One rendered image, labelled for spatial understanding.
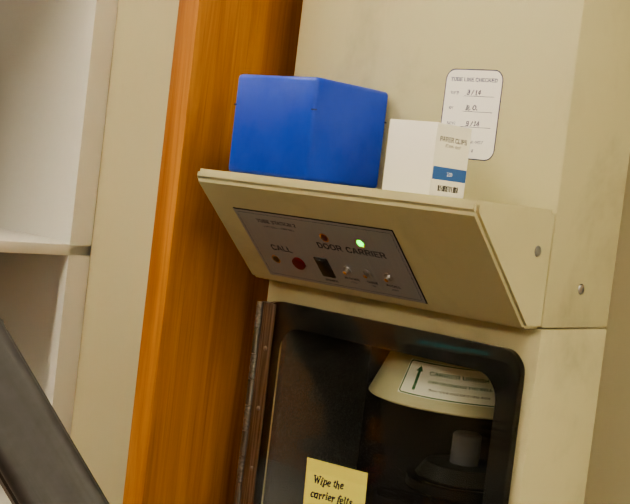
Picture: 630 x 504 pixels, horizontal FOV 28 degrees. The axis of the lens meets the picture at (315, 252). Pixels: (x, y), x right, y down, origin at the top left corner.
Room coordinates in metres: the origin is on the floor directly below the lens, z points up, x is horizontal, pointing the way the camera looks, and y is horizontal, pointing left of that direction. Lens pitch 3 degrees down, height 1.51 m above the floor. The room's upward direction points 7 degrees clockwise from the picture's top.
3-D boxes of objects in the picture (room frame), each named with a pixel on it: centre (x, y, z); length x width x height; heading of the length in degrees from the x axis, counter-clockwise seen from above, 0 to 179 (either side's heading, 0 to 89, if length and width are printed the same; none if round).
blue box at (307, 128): (1.16, 0.02, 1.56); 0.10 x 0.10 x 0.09; 48
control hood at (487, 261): (1.11, -0.04, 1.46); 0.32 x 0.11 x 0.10; 48
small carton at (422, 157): (1.06, -0.08, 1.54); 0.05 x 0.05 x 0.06; 49
